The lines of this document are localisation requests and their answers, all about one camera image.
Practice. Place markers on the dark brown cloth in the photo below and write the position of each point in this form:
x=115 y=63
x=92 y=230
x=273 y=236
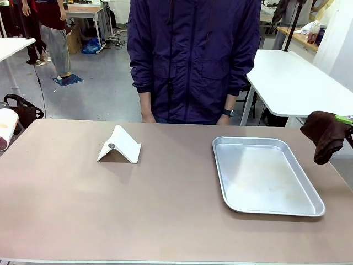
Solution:
x=325 y=135

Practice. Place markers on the person's left forearm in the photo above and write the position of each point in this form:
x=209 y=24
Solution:
x=230 y=102

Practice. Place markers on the person's right forearm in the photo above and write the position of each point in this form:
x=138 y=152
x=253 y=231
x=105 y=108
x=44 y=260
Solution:
x=144 y=103

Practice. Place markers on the person's left hand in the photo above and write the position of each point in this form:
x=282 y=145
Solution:
x=223 y=120

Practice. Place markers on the person's right hand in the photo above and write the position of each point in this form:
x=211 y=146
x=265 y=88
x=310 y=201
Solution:
x=148 y=118

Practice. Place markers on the large white side table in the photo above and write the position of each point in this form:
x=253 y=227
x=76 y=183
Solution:
x=289 y=82

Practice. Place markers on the dark blue container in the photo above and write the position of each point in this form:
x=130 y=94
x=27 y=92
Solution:
x=320 y=36

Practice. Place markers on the wooden bench with clutter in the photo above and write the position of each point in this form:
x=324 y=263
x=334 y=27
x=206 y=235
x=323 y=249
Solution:
x=300 y=38

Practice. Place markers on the silver metal baking tray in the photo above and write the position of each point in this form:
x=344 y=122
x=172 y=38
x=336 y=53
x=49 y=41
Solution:
x=264 y=176

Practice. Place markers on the white crumpled plastic bag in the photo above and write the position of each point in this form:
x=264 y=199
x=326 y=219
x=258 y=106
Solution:
x=311 y=27

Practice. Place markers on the black tripod pole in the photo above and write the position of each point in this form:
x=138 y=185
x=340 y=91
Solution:
x=293 y=25

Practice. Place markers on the black wristwatch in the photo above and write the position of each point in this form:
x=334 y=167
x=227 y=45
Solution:
x=228 y=112

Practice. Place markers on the bystander in grey top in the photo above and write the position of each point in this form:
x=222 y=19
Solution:
x=298 y=11

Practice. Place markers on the person in purple jacket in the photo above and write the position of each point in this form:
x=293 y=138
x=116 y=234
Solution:
x=190 y=55

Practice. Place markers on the white folded roller stand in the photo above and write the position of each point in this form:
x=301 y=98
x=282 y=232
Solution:
x=121 y=146

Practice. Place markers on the blue plastic bag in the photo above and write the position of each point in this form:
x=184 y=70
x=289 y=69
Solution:
x=92 y=46

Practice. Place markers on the wooden background desk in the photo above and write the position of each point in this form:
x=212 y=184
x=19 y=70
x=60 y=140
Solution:
x=88 y=16

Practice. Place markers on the blue floor mat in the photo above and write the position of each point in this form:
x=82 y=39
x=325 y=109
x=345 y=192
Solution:
x=67 y=79

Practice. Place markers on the brown cardboard box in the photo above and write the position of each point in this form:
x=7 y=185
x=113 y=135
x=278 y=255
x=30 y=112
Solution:
x=74 y=40

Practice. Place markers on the bystander in grey trousers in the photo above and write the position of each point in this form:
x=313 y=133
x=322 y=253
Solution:
x=55 y=36

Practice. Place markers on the bystander in dark clothes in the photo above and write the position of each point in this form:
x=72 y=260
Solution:
x=31 y=30

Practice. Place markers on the small white side table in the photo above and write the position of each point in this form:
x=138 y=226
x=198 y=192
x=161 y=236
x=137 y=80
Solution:
x=13 y=47

